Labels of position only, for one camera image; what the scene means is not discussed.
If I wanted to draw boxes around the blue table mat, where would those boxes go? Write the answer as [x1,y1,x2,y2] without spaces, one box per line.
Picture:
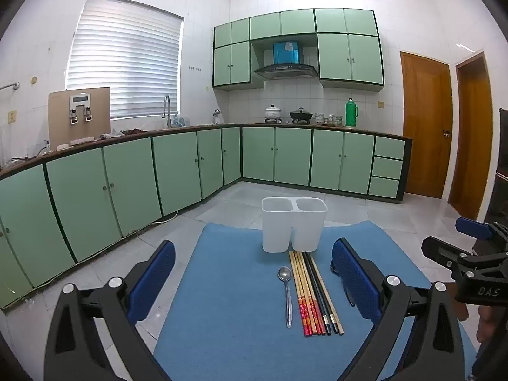
[153,220,477,381]

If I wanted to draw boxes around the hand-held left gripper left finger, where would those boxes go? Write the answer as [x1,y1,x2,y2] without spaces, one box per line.
[43,240,176,381]

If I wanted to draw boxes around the dark furniture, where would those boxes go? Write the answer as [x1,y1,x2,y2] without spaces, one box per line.
[484,107,508,224]

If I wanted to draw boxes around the cardboard box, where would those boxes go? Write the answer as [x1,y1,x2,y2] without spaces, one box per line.
[48,87,112,148]

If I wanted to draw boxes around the white window blind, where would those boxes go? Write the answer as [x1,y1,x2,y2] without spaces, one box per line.
[65,0,185,120]

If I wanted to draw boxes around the red-ended wooden chopstick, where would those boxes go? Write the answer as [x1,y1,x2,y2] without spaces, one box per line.
[299,251,322,336]
[302,251,326,335]
[292,251,314,336]
[289,251,310,337]

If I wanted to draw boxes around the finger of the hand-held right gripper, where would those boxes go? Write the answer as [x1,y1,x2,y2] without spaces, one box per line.
[421,237,483,283]
[455,217,508,254]

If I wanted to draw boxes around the green wall cabinets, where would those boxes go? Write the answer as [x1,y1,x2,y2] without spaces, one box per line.
[212,8,385,92]

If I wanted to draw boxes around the wooden door with handle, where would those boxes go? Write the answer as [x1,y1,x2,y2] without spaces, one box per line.
[399,51,453,199]

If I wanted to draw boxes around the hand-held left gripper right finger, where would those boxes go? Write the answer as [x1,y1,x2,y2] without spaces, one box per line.
[331,238,477,381]

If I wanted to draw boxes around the green kitchen base cabinets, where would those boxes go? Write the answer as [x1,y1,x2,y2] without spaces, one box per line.
[0,124,413,310]

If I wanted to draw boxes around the black range hood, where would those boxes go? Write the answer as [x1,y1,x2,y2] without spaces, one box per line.
[254,63,319,80]

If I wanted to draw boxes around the white two-compartment utensil holder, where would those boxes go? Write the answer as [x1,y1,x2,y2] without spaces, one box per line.
[261,196,328,254]

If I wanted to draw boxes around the crumpled dark cloth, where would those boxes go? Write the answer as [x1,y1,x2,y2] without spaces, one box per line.
[99,127,148,140]

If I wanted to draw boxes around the black wok with lid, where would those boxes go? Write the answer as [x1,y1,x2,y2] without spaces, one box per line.
[289,107,314,124]

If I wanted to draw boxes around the metal kitchen faucet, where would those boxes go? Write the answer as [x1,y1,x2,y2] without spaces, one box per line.
[161,94,172,130]

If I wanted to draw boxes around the green thermos flask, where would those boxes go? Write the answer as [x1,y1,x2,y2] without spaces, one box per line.
[345,98,359,128]

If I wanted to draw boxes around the metal spoon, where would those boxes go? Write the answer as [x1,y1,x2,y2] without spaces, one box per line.
[278,267,294,329]

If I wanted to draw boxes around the black chopstick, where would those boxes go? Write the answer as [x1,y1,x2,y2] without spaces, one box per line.
[307,252,338,334]
[304,251,332,335]

